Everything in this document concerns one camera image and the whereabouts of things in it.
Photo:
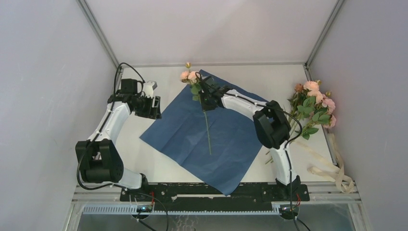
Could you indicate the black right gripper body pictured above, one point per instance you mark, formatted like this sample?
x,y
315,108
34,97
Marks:
x,y
207,102

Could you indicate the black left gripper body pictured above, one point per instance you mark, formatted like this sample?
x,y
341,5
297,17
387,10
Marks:
x,y
145,105

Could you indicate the pink fake rose stem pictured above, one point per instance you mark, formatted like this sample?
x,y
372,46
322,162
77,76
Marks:
x,y
310,108
193,80

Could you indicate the blue wrapping paper sheet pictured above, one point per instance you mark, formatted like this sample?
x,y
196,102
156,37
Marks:
x,y
179,139

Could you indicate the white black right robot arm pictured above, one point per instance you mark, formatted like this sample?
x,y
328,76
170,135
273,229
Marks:
x,y
271,125

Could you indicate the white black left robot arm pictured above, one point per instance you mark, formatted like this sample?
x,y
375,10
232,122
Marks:
x,y
98,159

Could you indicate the cream ribbon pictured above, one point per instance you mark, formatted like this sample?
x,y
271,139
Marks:
x,y
336,174

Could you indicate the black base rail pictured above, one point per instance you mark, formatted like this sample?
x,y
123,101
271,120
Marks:
x,y
197,196

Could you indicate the white cable duct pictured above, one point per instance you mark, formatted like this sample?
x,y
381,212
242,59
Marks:
x,y
143,210

